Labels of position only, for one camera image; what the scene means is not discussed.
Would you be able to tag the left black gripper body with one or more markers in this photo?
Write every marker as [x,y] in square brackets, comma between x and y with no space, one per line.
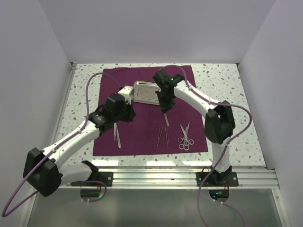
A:
[120,115]

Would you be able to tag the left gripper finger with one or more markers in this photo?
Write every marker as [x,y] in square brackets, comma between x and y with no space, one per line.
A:
[107,126]
[130,112]

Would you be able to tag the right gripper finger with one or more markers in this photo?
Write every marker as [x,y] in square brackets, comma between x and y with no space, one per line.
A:
[171,105]
[163,107]

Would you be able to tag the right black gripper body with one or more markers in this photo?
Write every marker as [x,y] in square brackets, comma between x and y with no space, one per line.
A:
[163,98]

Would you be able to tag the steel scalpel handle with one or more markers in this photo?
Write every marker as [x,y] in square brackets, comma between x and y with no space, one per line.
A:
[166,119]

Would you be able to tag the steel straight probe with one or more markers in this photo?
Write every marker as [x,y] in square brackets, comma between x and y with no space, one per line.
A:
[118,138]

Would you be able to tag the purple cloth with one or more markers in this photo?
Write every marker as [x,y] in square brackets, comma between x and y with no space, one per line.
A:
[139,137]

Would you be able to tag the fine pointed steel tweezers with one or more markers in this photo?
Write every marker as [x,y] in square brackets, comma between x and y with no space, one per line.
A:
[159,134]

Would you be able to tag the steel forceps with rings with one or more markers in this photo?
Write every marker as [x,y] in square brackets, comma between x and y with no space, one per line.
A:
[185,138]

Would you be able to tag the small steel ring scissors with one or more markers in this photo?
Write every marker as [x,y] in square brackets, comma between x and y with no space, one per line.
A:
[191,142]

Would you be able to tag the steel surgical scissors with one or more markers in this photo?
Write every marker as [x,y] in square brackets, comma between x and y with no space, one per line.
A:
[183,147]

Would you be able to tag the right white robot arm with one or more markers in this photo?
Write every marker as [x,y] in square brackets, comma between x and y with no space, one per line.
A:
[218,116]

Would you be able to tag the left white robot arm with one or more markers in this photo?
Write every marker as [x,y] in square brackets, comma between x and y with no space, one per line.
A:
[43,168]

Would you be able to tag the steel instrument tray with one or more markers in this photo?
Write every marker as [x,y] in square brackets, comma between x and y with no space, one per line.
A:
[145,92]

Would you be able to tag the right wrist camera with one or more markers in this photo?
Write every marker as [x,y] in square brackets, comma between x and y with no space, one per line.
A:
[168,76]

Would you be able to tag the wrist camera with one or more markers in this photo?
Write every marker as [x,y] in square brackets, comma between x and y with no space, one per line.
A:
[121,100]
[168,76]

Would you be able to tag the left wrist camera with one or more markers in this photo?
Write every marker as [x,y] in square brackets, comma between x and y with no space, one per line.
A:
[121,100]

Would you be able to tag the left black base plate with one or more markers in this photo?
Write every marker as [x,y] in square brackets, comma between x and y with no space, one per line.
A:
[104,177]

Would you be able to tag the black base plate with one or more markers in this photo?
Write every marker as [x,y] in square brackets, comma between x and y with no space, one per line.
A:
[104,177]
[233,179]

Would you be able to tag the aluminium front rail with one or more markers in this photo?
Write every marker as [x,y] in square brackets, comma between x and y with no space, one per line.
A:
[169,177]

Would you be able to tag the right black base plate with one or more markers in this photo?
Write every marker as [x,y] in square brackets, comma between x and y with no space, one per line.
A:
[233,179]

